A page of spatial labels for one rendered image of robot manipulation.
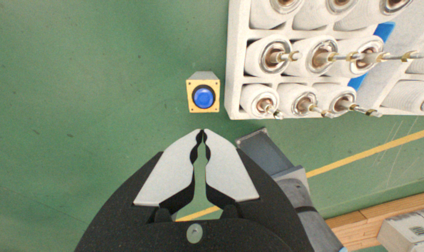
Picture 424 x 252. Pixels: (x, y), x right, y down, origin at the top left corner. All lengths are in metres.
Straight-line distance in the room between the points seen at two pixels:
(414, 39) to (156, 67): 0.86
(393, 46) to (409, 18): 0.07
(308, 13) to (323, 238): 0.54
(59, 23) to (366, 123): 1.53
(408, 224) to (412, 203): 0.19
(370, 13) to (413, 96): 0.35
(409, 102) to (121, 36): 1.02
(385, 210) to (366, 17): 1.83
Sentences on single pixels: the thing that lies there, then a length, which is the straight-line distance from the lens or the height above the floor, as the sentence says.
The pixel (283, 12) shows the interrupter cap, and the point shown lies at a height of 0.25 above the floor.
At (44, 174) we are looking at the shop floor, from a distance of 1.35.
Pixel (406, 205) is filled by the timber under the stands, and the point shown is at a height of 0.06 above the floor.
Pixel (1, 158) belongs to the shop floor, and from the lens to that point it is 1.41.
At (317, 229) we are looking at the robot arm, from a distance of 0.49.
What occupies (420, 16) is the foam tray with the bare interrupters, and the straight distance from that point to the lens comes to 0.77.
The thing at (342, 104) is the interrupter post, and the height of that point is 0.26.
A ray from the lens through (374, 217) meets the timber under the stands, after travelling 2.06.
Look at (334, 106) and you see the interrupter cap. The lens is 0.51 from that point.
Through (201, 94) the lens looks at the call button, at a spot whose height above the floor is 0.33.
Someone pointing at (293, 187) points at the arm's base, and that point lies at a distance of 0.52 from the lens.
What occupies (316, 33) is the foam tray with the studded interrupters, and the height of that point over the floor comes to 0.18.
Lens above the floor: 0.57
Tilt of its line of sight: 62 degrees down
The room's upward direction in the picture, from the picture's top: 174 degrees clockwise
